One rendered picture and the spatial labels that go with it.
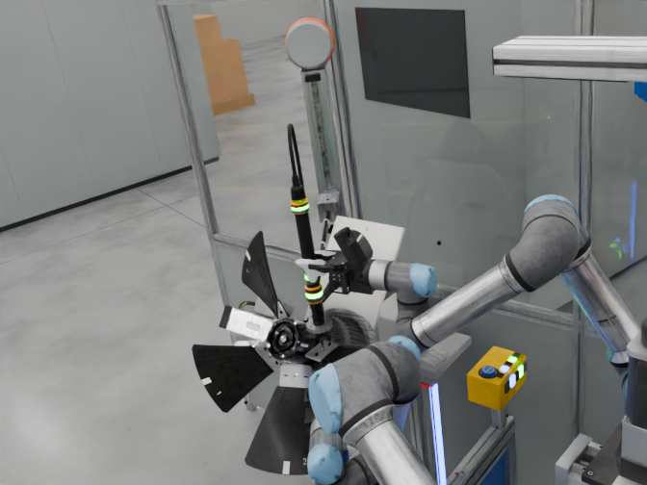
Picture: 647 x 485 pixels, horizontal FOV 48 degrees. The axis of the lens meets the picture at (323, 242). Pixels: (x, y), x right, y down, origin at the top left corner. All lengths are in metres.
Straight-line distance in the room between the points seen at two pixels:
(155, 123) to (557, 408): 5.64
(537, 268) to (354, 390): 0.45
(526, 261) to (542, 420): 1.25
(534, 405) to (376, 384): 1.37
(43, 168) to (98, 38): 1.30
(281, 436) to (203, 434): 1.78
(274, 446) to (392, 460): 0.74
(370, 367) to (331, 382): 0.08
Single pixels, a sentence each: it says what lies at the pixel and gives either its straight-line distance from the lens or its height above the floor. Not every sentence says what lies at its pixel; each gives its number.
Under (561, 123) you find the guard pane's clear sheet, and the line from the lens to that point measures 2.18.
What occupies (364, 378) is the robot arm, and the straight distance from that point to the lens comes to 1.36.
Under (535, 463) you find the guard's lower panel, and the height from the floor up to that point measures 0.36.
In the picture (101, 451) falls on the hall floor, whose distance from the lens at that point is 3.89.
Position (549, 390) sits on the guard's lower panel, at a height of 0.70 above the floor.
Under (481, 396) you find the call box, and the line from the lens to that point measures 2.06.
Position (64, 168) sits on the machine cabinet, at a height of 0.41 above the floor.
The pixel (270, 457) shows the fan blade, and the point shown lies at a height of 0.97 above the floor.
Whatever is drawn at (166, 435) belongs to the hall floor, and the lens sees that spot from 3.84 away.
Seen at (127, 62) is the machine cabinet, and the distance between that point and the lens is 7.34.
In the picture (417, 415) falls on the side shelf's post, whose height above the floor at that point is 0.55.
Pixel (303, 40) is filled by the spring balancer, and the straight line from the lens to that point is 2.39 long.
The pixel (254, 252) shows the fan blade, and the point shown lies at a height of 1.37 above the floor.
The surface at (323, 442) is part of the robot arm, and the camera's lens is 1.65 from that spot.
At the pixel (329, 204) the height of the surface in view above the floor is 1.38.
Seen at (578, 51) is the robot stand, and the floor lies 2.02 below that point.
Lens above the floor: 2.26
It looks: 24 degrees down
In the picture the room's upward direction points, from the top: 9 degrees counter-clockwise
